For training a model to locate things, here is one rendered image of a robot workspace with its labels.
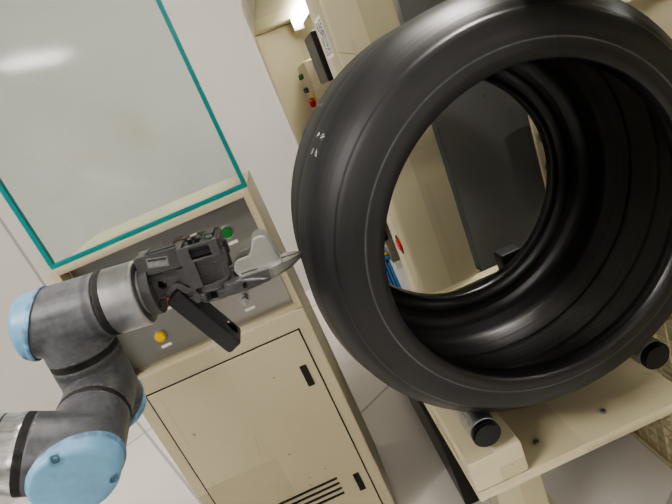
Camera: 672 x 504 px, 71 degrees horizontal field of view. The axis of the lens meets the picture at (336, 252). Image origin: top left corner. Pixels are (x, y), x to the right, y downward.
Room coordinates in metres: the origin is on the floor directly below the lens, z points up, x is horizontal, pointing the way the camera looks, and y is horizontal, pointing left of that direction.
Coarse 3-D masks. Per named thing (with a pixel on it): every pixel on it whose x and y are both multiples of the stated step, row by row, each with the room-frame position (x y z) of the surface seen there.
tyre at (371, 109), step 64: (448, 0) 0.58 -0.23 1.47; (512, 0) 0.54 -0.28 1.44; (576, 0) 0.54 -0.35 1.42; (384, 64) 0.55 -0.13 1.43; (448, 64) 0.52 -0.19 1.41; (512, 64) 0.52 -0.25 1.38; (576, 64) 0.74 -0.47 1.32; (640, 64) 0.52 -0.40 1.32; (384, 128) 0.52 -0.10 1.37; (576, 128) 0.80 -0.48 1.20; (640, 128) 0.68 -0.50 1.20; (320, 192) 0.54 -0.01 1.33; (384, 192) 0.51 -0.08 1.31; (576, 192) 0.80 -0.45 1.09; (640, 192) 0.69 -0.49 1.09; (320, 256) 0.54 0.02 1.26; (384, 256) 0.51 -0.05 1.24; (576, 256) 0.77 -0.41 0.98; (640, 256) 0.65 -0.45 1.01; (384, 320) 0.51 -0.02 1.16; (448, 320) 0.79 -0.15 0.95; (512, 320) 0.76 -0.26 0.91; (576, 320) 0.67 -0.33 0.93; (640, 320) 0.52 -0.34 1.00; (448, 384) 0.51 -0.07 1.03; (512, 384) 0.51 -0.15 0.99; (576, 384) 0.52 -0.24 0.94
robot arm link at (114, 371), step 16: (112, 352) 0.60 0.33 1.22; (80, 368) 0.57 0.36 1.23; (96, 368) 0.58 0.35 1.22; (112, 368) 0.59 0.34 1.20; (128, 368) 0.62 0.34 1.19; (64, 384) 0.58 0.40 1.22; (80, 384) 0.56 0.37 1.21; (96, 384) 0.56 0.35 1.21; (112, 384) 0.56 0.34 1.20; (128, 384) 0.59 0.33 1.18; (128, 400) 0.56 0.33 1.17; (144, 400) 0.62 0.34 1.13
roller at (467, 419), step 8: (464, 416) 0.58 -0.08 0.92; (472, 416) 0.56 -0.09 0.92; (480, 416) 0.56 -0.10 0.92; (488, 416) 0.56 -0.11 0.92; (464, 424) 0.57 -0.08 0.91; (472, 424) 0.55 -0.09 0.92; (480, 424) 0.54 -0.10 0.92; (488, 424) 0.54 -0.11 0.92; (496, 424) 0.54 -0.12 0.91; (472, 432) 0.54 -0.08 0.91; (480, 432) 0.54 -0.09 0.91; (488, 432) 0.54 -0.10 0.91; (496, 432) 0.54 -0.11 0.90; (480, 440) 0.54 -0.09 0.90; (488, 440) 0.54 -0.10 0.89; (496, 440) 0.54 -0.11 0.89
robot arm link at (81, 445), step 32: (0, 416) 0.48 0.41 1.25; (32, 416) 0.48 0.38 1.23; (64, 416) 0.49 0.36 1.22; (96, 416) 0.49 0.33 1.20; (128, 416) 0.54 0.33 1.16; (0, 448) 0.45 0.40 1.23; (32, 448) 0.45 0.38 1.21; (64, 448) 0.44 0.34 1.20; (96, 448) 0.45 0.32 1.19; (0, 480) 0.43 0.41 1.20; (32, 480) 0.42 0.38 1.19; (64, 480) 0.43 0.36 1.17; (96, 480) 0.44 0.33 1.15
